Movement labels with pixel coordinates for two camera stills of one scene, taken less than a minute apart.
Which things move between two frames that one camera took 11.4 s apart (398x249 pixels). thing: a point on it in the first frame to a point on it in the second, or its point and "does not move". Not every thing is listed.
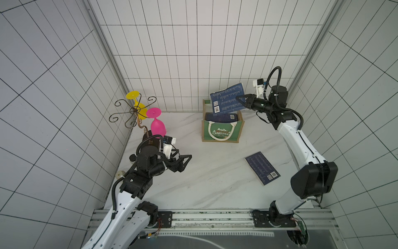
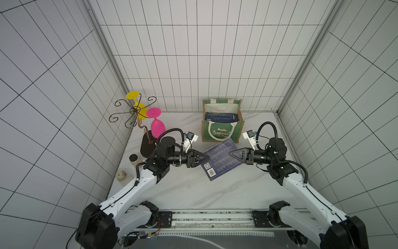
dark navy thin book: (263, 169) to (220, 162)
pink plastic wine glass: (157, 127) does not move
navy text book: (225, 100) to (221, 117)
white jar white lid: (119, 174) does not move
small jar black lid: (132, 157) does not move
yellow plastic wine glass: (140, 108) does not move
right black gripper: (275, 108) to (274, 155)
